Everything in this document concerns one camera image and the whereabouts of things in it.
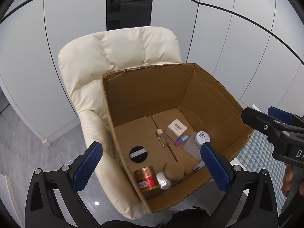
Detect white round compact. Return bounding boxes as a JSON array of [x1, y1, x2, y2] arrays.
[[192, 161, 206, 171]]

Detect black glass oven column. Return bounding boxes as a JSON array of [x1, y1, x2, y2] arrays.
[[106, 0, 155, 30]]

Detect cream padded armchair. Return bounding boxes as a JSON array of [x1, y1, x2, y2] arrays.
[[58, 26, 182, 219]]

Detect frosted plastic bottle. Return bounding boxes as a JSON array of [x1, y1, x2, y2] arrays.
[[182, 131, 211, 159]]

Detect black round powder puff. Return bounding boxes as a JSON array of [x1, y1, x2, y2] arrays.
[[129, 146, 148, 163]]

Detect blue yellow checked tablecloth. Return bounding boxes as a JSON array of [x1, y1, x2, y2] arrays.
[[237, 129, 279, 178]]

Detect person's right hand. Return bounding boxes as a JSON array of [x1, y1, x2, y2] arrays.
[[281, 164, 296, 196]]

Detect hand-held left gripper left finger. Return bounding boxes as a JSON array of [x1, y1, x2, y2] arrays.
[[25, 141, 104, 228]]

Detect small clear pink-capped bottle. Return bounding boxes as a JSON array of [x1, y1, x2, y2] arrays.
[[156, 129, 169, 147]]

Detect red tin can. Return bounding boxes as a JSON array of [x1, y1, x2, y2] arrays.
[[134, 166, 160, 193]]

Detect small beige carton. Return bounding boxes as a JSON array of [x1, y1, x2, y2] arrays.
[[165, 119, 187, 142]]

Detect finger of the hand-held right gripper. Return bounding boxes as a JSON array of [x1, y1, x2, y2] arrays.
[[267, 106, 304, 128], [241, 107, 304, 148]]

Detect small purple bottle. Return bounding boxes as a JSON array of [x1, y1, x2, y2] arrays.
[[174, 135, 189, 146]]

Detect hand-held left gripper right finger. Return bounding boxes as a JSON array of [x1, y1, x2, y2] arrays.
[[200, 142, 278, 228]]

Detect brown cardboard box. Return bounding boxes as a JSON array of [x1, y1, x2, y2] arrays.
[[102, 62, 256, 213]]

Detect white wall cabinets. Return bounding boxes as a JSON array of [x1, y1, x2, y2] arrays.
[[0, 0, 304, 148]]

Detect tan makeup sponge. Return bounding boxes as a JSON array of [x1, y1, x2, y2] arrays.
[[165, 162, 185, 181]]

